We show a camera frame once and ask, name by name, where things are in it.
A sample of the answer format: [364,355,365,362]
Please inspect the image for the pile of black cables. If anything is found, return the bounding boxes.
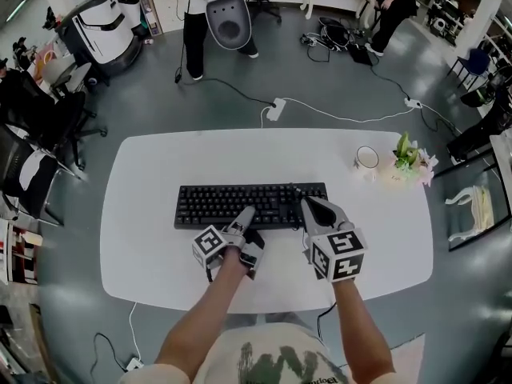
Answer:
[300,16,379,66]

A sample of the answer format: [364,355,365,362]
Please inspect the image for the brown display box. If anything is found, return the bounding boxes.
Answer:
[139,0,165,38]

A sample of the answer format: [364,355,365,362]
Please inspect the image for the black keyboard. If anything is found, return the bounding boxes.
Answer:
[174,182,329,231]

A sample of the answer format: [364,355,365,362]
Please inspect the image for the black mesh chair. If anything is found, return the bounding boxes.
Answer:
[0,126,81,227]

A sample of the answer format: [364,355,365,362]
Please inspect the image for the person's grey trousers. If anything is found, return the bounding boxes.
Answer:
[222,312,317,331]

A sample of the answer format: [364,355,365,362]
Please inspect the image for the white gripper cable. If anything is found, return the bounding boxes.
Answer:
[128,301,143,362]

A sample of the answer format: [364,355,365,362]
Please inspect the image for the white cabinet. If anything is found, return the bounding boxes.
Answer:
[151,0,189,35]

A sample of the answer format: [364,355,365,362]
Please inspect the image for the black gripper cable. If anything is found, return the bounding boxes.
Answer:
[317,302,337,339]

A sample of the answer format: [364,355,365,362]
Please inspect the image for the long black floor cable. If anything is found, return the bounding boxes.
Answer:
[174,44,277,107]

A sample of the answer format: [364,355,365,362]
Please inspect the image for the white stool with yellow cushion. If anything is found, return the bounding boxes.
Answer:
[445,184,497,243]

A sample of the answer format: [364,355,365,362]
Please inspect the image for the long white floor cable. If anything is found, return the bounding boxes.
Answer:
[259,97,417,130]

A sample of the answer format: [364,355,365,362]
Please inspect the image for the low bookshelf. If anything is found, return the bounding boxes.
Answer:
[0,218,44,286]

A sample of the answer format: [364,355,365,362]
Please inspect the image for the grey seat chair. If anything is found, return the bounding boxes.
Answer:
[42,56,93,99]

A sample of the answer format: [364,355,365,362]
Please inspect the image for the glass desk with black frame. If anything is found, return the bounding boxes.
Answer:
[434,134,512,252]

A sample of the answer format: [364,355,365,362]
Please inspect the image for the white pot with flowers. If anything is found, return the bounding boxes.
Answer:
[390,131,439,190]

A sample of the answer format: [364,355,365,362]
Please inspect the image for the person's beige printed shirt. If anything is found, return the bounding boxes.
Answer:
[119,322,401,384]

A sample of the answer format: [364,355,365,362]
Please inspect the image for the person's right forearm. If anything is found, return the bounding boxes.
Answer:
[332,278,397,375]

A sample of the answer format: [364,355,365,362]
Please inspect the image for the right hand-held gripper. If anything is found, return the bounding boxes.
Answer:
[299,197,368,283]

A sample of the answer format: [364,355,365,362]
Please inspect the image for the white black mobile robot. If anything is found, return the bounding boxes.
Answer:
[55,0,142,75]
[107,0,148,39]

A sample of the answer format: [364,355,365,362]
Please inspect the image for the black flat bag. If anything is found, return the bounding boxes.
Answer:
[347,42,375,66]

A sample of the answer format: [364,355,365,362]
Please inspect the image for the grey oval panel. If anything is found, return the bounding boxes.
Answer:
[205,0,252,50]

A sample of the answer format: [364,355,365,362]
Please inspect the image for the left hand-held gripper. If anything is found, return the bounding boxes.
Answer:
[191,205,266,282]

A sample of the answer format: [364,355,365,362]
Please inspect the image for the person's left forearm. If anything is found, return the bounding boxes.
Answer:
[154,246,247,375]

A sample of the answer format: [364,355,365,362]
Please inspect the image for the blue chair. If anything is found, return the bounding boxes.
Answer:
[446,48,491,91]

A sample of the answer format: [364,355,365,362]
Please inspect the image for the white mug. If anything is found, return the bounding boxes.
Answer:
[353,145,380,183]

